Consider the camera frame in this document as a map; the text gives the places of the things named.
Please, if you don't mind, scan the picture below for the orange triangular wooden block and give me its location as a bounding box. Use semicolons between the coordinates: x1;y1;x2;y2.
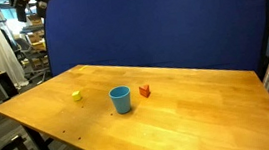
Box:
139;85;150;98

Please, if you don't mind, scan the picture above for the yellow cylinder block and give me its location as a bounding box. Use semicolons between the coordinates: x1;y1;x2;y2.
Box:
71;91;82;101

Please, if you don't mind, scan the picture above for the blue round backdrop screen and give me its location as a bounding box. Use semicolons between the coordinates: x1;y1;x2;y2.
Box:
44;0;269;76

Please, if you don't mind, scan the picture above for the background shelf with boxes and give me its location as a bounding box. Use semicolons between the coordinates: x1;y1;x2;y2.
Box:
16;15;50;81

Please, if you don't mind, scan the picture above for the blue plastic cup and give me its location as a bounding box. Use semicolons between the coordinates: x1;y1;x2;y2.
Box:
109;85;131;114

